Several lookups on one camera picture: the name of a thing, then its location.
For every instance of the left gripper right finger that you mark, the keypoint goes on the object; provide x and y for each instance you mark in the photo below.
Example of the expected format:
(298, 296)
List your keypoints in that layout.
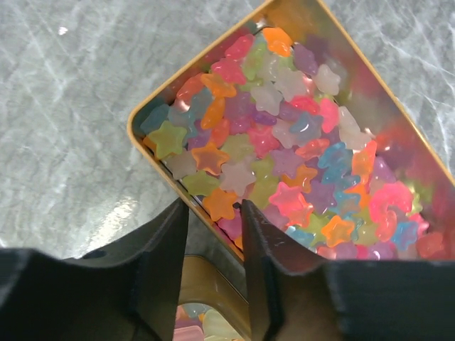
(295, 294)

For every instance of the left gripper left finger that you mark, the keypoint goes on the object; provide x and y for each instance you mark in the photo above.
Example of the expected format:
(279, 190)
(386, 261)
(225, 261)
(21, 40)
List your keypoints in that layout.
(125, 290)

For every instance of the gold tin with popsicle candies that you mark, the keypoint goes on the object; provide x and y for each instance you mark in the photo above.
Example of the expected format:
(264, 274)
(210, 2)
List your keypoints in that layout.
(202, 282)

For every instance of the gold tin with gummy candies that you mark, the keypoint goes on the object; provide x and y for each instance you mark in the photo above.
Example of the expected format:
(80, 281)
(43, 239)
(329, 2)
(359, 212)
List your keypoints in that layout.
(284, 110)

